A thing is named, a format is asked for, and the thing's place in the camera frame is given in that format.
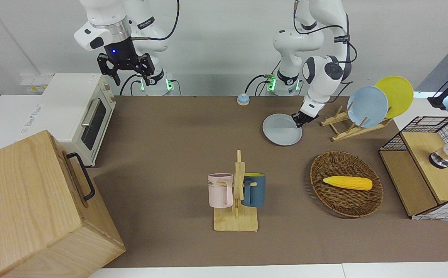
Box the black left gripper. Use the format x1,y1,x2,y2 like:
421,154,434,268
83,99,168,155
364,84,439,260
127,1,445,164
292,108,320,129

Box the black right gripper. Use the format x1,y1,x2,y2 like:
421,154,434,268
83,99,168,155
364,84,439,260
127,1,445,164
96,36,156,86

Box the gray plate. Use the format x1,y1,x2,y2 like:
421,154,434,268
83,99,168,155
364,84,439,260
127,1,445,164
262,113,303,146

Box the wooden plate rack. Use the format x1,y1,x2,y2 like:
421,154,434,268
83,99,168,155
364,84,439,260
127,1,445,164
320,105,394,142

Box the light blue plate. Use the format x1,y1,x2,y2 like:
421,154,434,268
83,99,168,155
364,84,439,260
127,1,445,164
347,86,389,128

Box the yellow plate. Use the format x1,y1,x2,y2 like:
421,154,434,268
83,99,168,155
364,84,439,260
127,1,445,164
374,76,414,119

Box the white toaster oven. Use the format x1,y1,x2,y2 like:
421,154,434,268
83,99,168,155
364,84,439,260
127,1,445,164
20,73,117,167

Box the yellow corn cob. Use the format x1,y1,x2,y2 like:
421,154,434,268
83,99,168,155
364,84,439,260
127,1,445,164
323,176,373,191

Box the brown table mat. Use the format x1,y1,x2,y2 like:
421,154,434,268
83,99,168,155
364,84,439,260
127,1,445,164
89,96,448,268

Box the dark blue mug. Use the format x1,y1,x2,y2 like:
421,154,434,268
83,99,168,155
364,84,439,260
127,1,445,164
241,173,266,208

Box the brown wicker basket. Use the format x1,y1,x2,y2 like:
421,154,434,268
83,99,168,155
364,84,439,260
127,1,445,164
310,151,384,219

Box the pink mug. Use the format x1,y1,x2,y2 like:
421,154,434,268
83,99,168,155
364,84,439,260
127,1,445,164
208,173,234,209

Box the wooden mug stand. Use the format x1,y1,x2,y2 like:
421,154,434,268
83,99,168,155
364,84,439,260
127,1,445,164
213,150,259,232

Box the black right arm base cable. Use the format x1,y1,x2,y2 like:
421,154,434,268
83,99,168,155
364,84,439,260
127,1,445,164
119,73,140,96

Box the black arm base cable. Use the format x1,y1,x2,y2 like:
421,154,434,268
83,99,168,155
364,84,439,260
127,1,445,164
119,73,140,96
244,75,270,96

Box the black right arm wrist cable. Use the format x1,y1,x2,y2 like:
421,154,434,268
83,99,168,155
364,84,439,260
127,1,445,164
131,0,181,41

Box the black arm wrist cable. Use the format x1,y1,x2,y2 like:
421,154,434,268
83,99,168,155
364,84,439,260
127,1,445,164
131,0,181,41
292,0,358,103

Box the black left arm base cable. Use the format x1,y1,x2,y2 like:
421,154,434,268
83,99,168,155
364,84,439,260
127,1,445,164
244,75,270,96

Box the white wall power outlet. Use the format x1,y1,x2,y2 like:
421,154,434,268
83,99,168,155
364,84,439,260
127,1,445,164
20,75,53,93

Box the black left arm wrist cable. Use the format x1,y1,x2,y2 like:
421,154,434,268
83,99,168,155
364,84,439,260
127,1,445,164
292,0,358,103

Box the wire grid wooden shelf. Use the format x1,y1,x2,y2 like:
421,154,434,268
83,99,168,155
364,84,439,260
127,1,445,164
379,116,448,220

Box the wooden box with black handle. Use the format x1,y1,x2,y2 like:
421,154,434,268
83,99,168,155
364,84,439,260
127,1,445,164
0,130,126,278

